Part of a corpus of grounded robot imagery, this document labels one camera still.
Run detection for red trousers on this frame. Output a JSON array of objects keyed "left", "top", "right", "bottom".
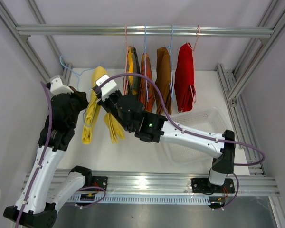
[{"left": 174, "top": 43, "right": 193, "bottom": 113}]

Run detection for white plastic basket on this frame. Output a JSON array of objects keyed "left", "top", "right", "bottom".
[{"left": 163, "top": 107, "right": 233, "bottom": 167}]

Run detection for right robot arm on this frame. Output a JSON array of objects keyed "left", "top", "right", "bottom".
[{"left": 95, "top": 89, "right": 235, "bottom": 195}]

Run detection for orange brown camouflage trousers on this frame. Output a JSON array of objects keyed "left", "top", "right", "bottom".
[{"left": 139, "top": 54, "right": 155, "bottom": 112}]

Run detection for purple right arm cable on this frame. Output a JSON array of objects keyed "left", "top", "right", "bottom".
[{"left": 94, "top": 73, "right": 266, "bottom": 211}]

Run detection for pink hanger of yellow camouflage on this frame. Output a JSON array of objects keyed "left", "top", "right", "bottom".
[{"left": 123, "top": 24, "right": 133, "bottom": 95}]

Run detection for pink hanger of red trousers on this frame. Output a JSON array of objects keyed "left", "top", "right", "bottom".
[{"left": 190, "top": 25, "right": 201, "bottom": 103}]

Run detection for yellow grey camouflage trousers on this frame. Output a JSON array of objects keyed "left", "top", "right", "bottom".
[{"left": 123, "top": 46, "right": 141, "bottom": 99}]

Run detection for blue hanger of brown trousers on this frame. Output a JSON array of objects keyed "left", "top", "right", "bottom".
[{"left": 166, "top": 24, "right": 174, "bottom": 101}]

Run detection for blue hanger of orange camouflage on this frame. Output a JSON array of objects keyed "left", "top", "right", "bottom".
[{"left": 144, "top": 25, "right": 149, "bottom": 103}]

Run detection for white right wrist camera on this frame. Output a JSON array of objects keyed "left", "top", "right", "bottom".
[{"left": 95, "top": 74, "right": 119, "bottom": 101}]

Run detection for slotted cable duct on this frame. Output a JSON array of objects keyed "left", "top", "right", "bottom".
[{"left": 67, "top": 193, "right": 210, "bottom": 205}]

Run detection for aluminium frame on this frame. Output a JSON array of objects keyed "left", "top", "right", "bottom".
[{"left": 0, "top": 0, "right": 285, "bottom": 205}]

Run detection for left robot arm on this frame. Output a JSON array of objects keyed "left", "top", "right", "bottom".
[{"left": 3, "top": 86, "right": 93, "bottom": 228}]

